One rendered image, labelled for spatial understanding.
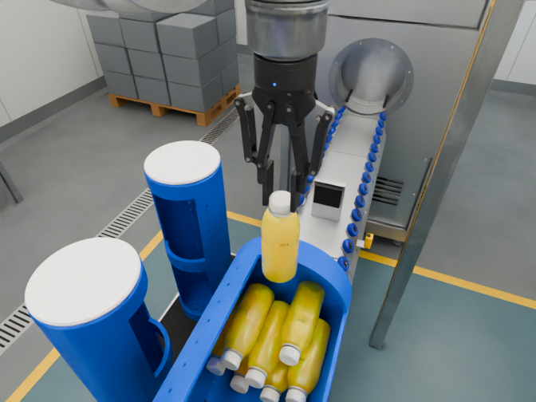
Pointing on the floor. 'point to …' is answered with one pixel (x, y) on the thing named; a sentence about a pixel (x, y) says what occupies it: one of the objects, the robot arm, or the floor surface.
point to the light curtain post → (450, 150)
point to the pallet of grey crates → (171, 58)
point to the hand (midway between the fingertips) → (281, 187)
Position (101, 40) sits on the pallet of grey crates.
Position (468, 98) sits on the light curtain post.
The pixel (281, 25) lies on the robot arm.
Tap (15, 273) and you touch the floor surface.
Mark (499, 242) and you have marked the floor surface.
